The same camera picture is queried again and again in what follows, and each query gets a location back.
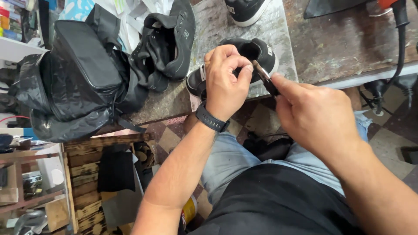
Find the person's left hand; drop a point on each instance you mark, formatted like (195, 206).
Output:
(223, 88)

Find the person's right hand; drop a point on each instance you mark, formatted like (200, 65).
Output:
(313, 117)

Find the black white-soled sneaker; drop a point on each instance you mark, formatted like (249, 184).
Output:
(258, 55)

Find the black wristwatch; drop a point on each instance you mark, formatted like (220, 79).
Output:
(210, 119)

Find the grey metal work plate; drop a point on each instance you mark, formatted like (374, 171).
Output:
(228, 36)

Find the black shoe on floor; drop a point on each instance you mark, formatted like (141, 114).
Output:
(267, 147)

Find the black suede shoe upper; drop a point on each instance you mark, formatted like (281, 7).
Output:
(166, 45)

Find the black power plugs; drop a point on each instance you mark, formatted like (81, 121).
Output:
(388, 91)

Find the black sneaker with white sole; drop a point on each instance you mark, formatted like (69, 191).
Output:
(245, 11)

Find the black leather sheet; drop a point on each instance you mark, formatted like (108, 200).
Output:
(333, 7)

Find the yellow glue can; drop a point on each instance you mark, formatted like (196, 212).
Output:
(188, 210)

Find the orange power tool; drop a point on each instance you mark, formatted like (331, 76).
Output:
(385, 6)

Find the black fabric piece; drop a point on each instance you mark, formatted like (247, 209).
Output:
(116, 171)

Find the black backpack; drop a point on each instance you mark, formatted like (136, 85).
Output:
(78, 75)

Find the wooden crate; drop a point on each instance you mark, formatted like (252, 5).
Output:
(86, 182)

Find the cluttered wooden shelf rack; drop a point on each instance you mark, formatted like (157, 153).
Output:
(31, 186)

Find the shelf of colourful boxes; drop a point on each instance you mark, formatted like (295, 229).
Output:
(14, 19)

